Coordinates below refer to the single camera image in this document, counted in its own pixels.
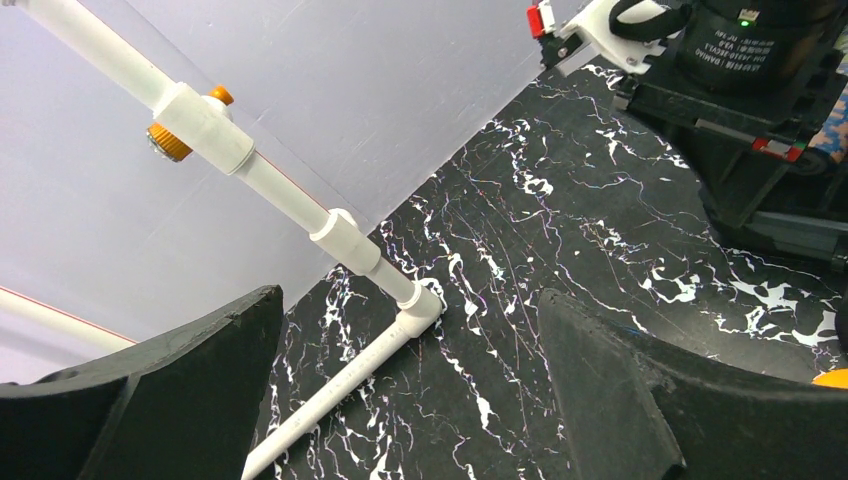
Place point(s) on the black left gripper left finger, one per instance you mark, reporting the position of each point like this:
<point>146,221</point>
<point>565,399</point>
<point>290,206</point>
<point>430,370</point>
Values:
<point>181,405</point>

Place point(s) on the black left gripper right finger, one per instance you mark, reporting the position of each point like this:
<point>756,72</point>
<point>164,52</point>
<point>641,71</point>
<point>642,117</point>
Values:
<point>636,407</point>

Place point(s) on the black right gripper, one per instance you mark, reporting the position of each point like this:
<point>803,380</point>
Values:
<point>708,128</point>

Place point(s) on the blue orange poker chip stack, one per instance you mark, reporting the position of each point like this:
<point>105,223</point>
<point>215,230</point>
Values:
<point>831,140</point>

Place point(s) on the black poker set case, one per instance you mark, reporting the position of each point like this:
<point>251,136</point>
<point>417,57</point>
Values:
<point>788,225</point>

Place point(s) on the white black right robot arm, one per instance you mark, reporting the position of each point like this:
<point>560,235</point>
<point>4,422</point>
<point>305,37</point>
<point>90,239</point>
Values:
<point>734,46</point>

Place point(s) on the yellow big blind button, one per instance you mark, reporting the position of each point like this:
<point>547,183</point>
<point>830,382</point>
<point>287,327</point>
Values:
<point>837,378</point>

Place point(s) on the orange knob on pole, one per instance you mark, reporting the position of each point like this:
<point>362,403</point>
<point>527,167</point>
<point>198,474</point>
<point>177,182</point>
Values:
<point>170,146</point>

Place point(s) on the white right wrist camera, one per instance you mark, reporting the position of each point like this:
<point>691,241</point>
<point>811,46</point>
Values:
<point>589,29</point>

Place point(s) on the white pvc pipe frame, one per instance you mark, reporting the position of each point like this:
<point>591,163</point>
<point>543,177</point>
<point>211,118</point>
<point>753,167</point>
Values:
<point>203,124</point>

